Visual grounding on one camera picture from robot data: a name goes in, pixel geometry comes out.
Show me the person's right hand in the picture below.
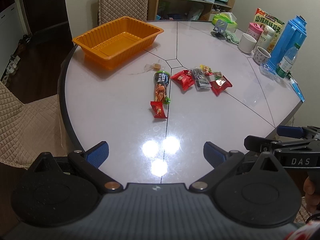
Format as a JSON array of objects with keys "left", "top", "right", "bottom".
[{"left": 303, "top": 177, "right": 320, "bottom": 214}]

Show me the white mug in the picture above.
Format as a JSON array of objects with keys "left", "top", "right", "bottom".
[{"left": 238, "top": 33, "right": 257, "bottom": 54}]

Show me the orange plastic tray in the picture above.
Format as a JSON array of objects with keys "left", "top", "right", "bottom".
[{"left": 73, "top": 16, "right": 164, "bottom": 70}]

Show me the wooden shelf unit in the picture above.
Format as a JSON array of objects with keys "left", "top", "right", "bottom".
[{"left": 147, "top": 0, "right": 235, "bottom": 22}]

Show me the green tissue pack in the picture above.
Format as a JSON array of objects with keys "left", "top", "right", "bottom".
[{"left": 212, "top": 12, "right": 238, "bottom": 33}]

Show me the walnut snack bag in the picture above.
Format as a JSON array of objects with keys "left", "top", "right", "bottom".
[{"left": 253, "top": 8, "right": 285, "bottom": 53}]

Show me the blue flat card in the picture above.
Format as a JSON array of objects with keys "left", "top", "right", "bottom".
[{"left": 290, "top": 77, "right": 305, "bottom": 102}]

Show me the clear caramel candy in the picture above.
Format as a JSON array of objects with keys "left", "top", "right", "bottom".
[{"left": 144, "top": 63, "right": 163, "bottom": 72}]

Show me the small red candy packet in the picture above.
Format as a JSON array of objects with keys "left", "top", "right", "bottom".
[{"left": 150, "top": 101, "right": 167, "bottom": 119}]

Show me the beige quilted near chair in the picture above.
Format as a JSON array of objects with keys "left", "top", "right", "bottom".
[{"left": 0, "top": 83, "right": 77, "bottom": 168}]

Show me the green folded cloth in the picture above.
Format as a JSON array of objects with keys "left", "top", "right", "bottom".
[{"left": 224, "top": 30, "right": 240, "bottom": 45}]

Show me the long green snack tube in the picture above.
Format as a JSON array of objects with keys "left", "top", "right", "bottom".
[{"left": 154, "top": 71, "right": 170, "bottom": 105}]

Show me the yellow candy packet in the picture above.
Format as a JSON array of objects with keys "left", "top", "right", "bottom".
[{"left": 200, "top": 64, "right": 214, "bottom": 76}]

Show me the grey black snack packet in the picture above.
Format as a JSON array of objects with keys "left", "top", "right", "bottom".
[{"left": 191, "top": 68, "right": 211, "bottom": 90}]

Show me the patterned white cup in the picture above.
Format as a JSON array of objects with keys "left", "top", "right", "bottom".
[{"left": 253, "top": 46, "right": 271, "bottom": 65}]

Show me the green label water bottle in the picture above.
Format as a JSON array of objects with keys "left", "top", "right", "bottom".
[{"left": 276, "top": 43, "right": 300, "bottom": 78}]

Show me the white miffy bottle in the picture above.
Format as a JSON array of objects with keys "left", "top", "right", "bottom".
[{"left": 254, "top": 25, "right": 274, "bottom": 50}]

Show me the crumpled clear plastic bottle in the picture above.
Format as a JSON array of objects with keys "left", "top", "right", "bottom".
[{"left": 259, "top": 63, "right": 280, "bottom": 82}]

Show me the pink lidded cup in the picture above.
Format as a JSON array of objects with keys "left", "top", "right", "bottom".
[{"left": 246, "top": 22, "right": 263, "bottom": 41}]

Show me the white cabinet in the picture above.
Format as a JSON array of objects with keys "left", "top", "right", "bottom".
[{"left": 0, "top": 0, "right": 24, "bottom": 77}]

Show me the blue thermos jug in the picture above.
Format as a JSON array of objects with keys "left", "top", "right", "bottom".
[{"left": 267, "top": 16, "right": 307, "bottom": 70}]

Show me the red white snack packet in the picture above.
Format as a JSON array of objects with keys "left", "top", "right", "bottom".
[{"left": 207, "top": 72, "right": 233, "bottom": 96}]

